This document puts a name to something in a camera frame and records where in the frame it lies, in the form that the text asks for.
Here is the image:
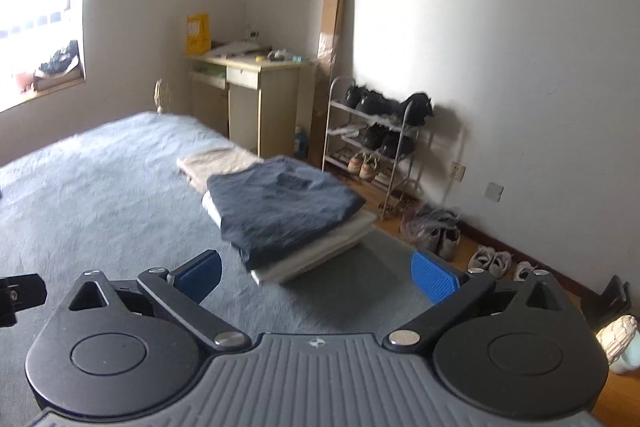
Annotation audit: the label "grey bed blanket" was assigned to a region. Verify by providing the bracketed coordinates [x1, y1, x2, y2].
[0, 111, 451, 408]

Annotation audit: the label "black shoe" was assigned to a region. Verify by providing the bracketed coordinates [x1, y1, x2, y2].
[367, 89, 401, 115]
[360, 123, 388, 148]
[380, 129, 416, 158]
[397, 93, 435, 128]
[344, 83, 373, 112]

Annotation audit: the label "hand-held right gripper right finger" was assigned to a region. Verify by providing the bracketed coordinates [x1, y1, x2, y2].
[383, 251, 572, 354]

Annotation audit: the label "dark grey shorts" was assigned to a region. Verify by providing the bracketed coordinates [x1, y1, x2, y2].
[206, 156, 367, 272]

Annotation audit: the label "metal shoe rack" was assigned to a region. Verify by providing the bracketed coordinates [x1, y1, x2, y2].
[321, 76, 423, 208]

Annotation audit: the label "white folded garment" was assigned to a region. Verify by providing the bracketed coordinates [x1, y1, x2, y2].
[201, 192, 377, 285]

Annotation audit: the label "long cardboard box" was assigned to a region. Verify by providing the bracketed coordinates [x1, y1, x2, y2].
[309, 0, 347, 165]

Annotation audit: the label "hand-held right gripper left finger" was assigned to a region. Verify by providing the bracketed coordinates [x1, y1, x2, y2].
[67, 249, 251, 352]

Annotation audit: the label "beige folded garment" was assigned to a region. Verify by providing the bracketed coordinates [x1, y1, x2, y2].
[176, 146, 266, 195]

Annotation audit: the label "white sneaker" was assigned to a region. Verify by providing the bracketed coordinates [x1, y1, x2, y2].
[490, 249, 513, 278]
[512, 259, 538, 283]
[467, 244, 493, 273]

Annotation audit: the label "clear plastic bag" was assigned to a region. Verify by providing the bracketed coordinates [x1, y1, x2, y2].
[399, 204, 461, 243]

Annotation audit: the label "white papers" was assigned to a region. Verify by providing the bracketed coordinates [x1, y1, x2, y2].
[207, 38, 275, 58]

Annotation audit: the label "cream bedpost finial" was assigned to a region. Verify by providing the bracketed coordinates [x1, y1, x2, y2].
[152, 78, 171, 115]

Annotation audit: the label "white slipper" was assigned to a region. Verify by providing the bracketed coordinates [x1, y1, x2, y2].
[595, 314, 638, 375]

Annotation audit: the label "wooden shelf unit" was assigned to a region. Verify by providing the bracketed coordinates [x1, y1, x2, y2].
[184, 39, 321, 160]

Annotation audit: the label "grey sneaker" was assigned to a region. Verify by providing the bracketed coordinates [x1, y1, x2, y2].
[439, 227, 462, 260]
[420, 227, 443, 255]

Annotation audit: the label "dark plastic bag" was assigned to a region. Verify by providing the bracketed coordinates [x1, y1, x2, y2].
[39, 39, 81, 75]

